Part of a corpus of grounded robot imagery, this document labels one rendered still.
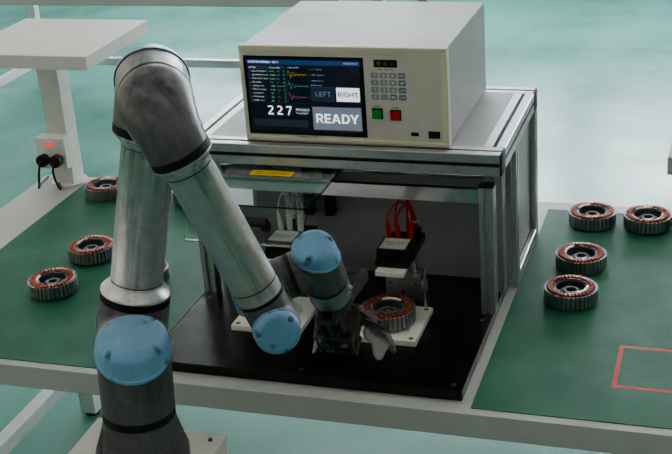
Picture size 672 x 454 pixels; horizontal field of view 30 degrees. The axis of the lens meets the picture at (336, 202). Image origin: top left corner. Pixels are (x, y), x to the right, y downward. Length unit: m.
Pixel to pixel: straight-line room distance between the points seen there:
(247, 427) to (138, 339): 1.79
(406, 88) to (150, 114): 0.81
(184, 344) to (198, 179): 0.79
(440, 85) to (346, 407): 0.65
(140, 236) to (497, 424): 0.75
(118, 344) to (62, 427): 1.93
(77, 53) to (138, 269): 1.17
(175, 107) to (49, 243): 1.43
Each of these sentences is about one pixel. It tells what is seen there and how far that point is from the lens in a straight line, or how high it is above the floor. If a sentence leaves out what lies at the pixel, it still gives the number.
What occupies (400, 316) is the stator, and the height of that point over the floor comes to 0.81.
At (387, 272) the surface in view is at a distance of 2.54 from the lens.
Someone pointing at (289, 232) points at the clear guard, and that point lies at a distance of 2.39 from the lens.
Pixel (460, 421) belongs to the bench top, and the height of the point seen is 0.73.
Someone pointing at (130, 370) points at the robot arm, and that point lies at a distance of 1.95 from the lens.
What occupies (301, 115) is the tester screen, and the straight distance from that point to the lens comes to 2.59.
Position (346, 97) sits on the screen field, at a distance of 2.54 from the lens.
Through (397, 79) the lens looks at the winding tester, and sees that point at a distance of 2.50.
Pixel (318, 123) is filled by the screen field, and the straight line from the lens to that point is 2.58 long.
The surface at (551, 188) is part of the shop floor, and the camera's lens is 5.28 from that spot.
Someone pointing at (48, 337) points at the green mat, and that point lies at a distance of 2.74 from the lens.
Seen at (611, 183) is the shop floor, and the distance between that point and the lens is 5.33.
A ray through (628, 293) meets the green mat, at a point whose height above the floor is 0.75.
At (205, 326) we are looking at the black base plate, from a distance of 2.64.
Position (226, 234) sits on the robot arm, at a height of 1.24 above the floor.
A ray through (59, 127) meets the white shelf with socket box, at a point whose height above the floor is 0.92.
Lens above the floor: 1.98
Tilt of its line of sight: 22 degrees down
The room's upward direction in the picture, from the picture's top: 4 degrees counter-clockwise
